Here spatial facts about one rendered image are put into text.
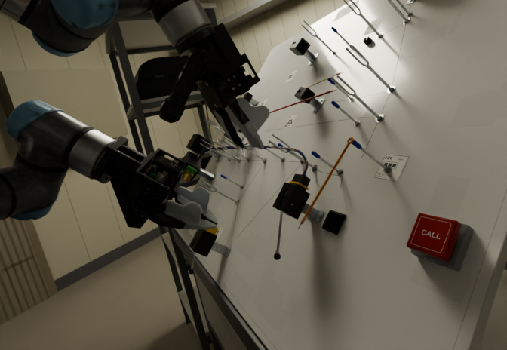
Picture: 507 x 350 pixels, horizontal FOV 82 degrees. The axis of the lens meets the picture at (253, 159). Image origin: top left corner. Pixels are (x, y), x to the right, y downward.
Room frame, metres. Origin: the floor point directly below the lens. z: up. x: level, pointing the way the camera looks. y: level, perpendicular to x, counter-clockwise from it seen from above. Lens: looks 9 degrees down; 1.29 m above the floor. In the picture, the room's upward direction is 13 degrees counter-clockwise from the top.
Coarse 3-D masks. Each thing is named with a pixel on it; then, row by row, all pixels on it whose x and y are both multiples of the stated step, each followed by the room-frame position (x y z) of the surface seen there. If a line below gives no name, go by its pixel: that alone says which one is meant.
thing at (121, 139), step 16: (112, 144) 0.46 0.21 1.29; (112, 160) 0.46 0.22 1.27; (128, 160) 0.45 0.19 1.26; (144, 160) 0.46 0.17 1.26; (160, 160) 0.48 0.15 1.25; (96, 176) 0.46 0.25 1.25; (112, 176) 0.48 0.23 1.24; (128, 176) 0.47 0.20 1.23; (144, 176) 0.43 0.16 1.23; (160, 176) 0.46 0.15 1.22; (176, 176) 0.47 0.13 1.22; (144, 192) 0.47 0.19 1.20; (160, 192) 0.44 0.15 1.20
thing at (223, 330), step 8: (200, 280) 1.16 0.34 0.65; (200, 288) 1.22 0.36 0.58; (208, 296) 1.07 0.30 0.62; (208, 304) 1.12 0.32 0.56; (216, 304) 0.97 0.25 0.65; (208, 312) 1.17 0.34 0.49; (216, 312) 1.01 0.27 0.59; (208, 320) 1.23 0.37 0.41; (216, 320) 1.05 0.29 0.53; (224, 320) 0.91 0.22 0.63; (216, 328) 1.10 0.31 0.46; (224, 328) 0.94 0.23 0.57; (232, 328) 0.82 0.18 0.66; (224, 336) 0.98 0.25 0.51; (232, 336) 0.85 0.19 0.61; (224, 344) 1.02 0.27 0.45; (232, 344) 0.88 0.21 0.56; (240, 344) 0.78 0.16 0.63
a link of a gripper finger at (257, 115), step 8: (240, 104) 0.49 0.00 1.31; (248, 104) 0.49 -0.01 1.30; (232, 112) 0.48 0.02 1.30; (248, 112) 0.49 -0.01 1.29; (256, 112) 0.49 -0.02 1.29; (264, 112) 0.50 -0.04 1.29; (232, 120) 0.50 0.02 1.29; (256, 120) 0.49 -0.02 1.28; (264, 120) 0.49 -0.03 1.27; (240, 128) 0.49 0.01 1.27; (248, 128) 0.47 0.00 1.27; (256, 128) 0.48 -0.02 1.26; (248, 136) 0.48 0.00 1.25; (256, 136) 0.48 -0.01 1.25; (256, 144) 0.49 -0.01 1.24
